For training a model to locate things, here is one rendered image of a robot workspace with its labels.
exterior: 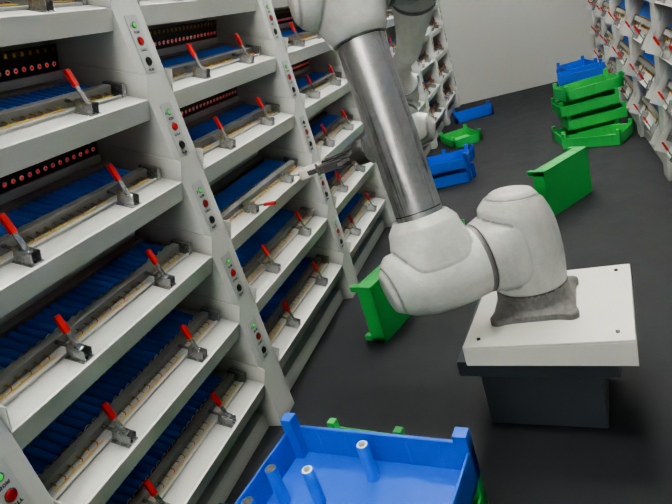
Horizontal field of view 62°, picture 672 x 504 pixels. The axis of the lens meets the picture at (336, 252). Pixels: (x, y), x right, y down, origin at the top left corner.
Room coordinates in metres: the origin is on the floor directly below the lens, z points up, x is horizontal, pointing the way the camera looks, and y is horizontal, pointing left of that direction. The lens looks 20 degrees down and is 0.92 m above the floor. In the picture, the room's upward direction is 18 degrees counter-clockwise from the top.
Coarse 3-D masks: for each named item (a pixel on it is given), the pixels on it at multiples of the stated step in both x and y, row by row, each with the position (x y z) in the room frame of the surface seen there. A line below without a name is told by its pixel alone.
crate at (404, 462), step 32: (288, 416) 0.74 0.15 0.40; (288, 448) 0.73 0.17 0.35; (320, 448) 0.73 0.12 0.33; (352, 448) 0.70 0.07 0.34; (384, 448) 0.67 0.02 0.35; (416, 448) 0.64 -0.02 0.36; (448, 448) 0.61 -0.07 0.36; (256, 480) 0.66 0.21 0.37; (288, 480) 0.69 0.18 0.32; (320, 480) 0.67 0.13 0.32; (352, 480) 0.65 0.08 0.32; (384, 480) 0.63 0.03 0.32; (416, 480) 0.61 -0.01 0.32; (448, 480) 0.59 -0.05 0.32
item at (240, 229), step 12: (252, 156) 1.92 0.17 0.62; (264, 156) 1.98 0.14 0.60; (276, 156) 1.96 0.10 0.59; (288, 156) 1.95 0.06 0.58; (300, 156) 1.93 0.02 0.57; (300, 168) 1.91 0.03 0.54; (216, 180) 1.69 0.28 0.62; (300, 180) 1.82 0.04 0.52; (276, 192) 1.69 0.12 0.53; (288, 192) 1.73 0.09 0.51; (276, 204) 1.64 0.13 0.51; (240, 216) 1.51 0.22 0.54; (252, 216) 1.51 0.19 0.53; (264, 216) 1.56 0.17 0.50; (228, 228) 1.37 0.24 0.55; (240, 228) 1.43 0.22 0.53; (252, 228) 1.49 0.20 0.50; (240, 240) 1.42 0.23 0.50
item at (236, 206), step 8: (280, 168) 1.83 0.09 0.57; (288, 168) 1.87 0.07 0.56; (272, 176) 1.76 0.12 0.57; (264, 184) 1.69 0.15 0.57; (272, 184) 1.73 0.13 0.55; (248, 192) 1.62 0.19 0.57; (256, 192) 1.64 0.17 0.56; (240, 200) 1.56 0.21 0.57; (248, 200) 1.59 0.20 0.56; (232, 208) 1.50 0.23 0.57; (240, 208) 1.54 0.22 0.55; (224, 216) 1.45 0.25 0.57
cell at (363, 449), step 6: (360, 444) 0.64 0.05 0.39; (366, 444) 0.64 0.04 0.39; (360, 450) 0.63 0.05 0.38; (366, 450) 0.63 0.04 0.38; (360, 456) 0.64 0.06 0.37; (366, 456) 0.63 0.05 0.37; (372, 456) 0.64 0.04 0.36; (366, 462) 0.63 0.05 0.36; (372, 462) 0.64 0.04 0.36; (366, 468) 0.64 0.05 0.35; (372, 468) 0.63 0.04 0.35; (366, 474) 0.64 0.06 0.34; (372, 474) 0.63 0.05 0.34; (378, 474) 0.64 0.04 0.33; (372, 480) 0.63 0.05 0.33
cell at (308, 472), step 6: (306, 468) 0.63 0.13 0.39; (312, 468) 0.63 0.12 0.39; (306, 474) 0.62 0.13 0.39; (312, 474) 0.62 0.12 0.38; (306, 480) 0.62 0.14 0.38; (312, 480) 0.62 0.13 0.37; (318, 480) 0.63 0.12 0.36; (312, 486) 0.62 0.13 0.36; (318, 486) 0.62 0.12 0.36; (312, 492) 0.62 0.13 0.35; (318, 492) 0.62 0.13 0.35; (312, 498) 0.62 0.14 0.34; (318, 498) 0.62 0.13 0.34; (324, 498) 0.62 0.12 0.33
